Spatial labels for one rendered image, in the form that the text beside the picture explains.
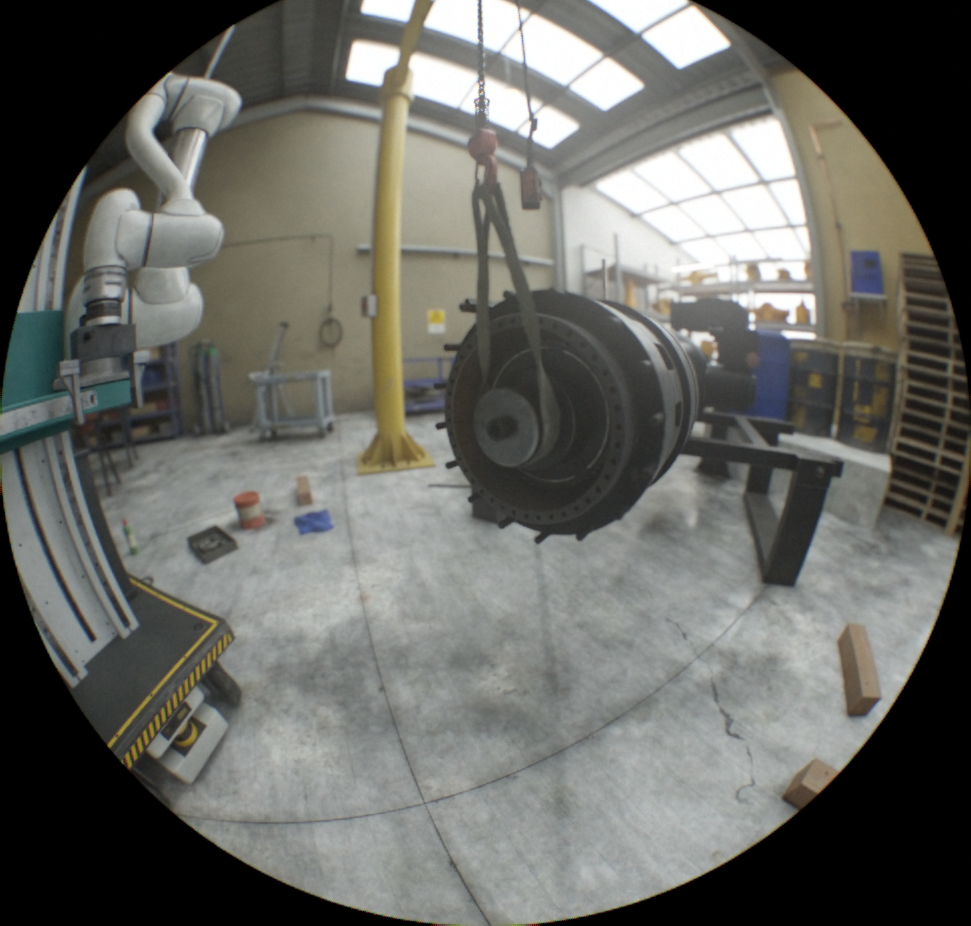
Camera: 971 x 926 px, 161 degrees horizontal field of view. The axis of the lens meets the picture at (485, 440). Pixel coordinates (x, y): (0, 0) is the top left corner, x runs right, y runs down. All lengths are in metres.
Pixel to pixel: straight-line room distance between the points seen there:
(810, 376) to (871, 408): 0.67
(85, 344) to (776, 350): 3.64
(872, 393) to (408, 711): 3.64
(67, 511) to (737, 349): 2.67
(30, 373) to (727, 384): 2.60
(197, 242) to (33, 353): 0.55
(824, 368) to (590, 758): 3.34
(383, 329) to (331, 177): 4.92
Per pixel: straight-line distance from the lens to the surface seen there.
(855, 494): 3.06
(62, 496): 1.13
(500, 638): 1.33
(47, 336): 1.09
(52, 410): 0.91
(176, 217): 0.75
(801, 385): 3.59
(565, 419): 0.63
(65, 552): 1.19
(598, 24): 6.53
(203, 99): 1.16
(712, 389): 1.96
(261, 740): 1.23
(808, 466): 1.69
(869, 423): 3.51
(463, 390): 0.77
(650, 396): 0.61
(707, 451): 1.66
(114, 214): 0.74
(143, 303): 0.98
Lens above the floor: 0.98
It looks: 14 degrees down
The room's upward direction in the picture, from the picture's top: 1 degrees counter-clockwise
